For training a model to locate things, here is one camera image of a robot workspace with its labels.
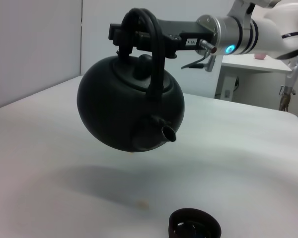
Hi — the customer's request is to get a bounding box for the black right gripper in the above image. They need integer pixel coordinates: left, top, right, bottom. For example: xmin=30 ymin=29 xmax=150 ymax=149
xmin=108 ymin=18 xmax=214 ymax=59

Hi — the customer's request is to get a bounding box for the black round teapot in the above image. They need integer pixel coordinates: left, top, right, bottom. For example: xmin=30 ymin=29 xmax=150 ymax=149
xmin=76 ymin=7 xmax=185 ymax=153

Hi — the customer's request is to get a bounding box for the small black teacup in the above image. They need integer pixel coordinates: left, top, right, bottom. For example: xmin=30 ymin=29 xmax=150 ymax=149
xmin=168 ymin=208 xmax=223 ymax=238

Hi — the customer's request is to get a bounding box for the white side desk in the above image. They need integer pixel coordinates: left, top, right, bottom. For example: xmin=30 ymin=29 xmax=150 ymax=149
xmin=215 ymin=53 xmax=293 ymax=110

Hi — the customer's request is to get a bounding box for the brown hanging object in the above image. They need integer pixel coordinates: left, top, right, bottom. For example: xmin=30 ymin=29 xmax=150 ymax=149
xmin=279 ymin=85 xmax=296 ymax=112

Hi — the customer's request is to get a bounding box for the right arm plug with cable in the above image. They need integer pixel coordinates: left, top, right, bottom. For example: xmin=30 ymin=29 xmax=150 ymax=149
xmin=180 ymin=39 xmax=217 ymax=72

